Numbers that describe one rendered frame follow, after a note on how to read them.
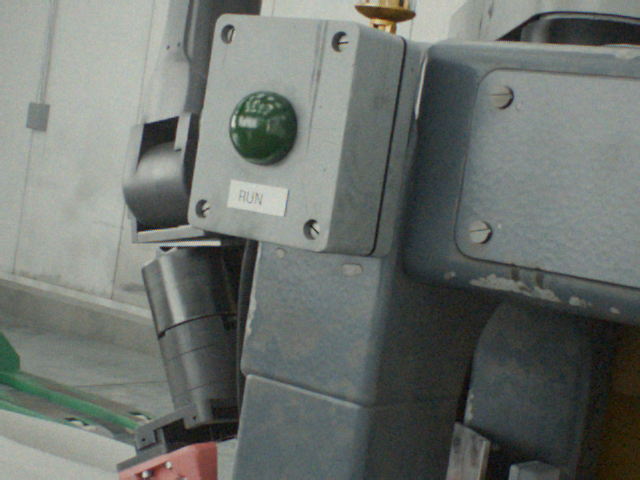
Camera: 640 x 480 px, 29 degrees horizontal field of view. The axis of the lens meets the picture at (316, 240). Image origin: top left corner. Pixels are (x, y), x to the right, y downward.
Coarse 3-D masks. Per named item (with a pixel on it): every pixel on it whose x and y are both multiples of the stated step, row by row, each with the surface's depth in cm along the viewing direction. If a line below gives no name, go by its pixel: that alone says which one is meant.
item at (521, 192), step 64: (448, 64) 51; (512, 64) 49; (576, 64) 47; (448, 128) 51; (512, 128) 48; (576, 128) 47; (448, 192) 50; (512, 192) 48; (576, 192) 47; (256, 256) 56; (320, 256) 53; (384, 256) 51; (448, 256) 50; (512, 256) 48; (576, 256) 47; (256, 320) 55; (320, 320) 53; (384, 320) 52; (448, 320) 55; (512, 320) 70; (576, 320) 67; (256, 384) 55; (320, 384) 53; (384, 384) 52; (448, 384) 56; (512, 384) 71; (576, 384) 68; (256, 448) 55; (320, 448) 53; (384, 448) 53; (448, 448) 57; (512, 448) 71; (576, 448) 69
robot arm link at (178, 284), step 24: (168, 264) 80; (192, 264) 80; (216, 264) 81; (240, 264) 84; (168, 288) 79; (192, 288) 79; (216, 288) 80; (168, 312) 79; (192, 312) 79; (216, 312) 79
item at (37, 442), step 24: (0, 432) 97; (24, 432) 96; (48, 432) 95; (72, 432) 94; (0, 456) 88; (24, 456) 87; (48, 456) 85; (72, 456) 94; (96, 456) 93; (120, 456) 92
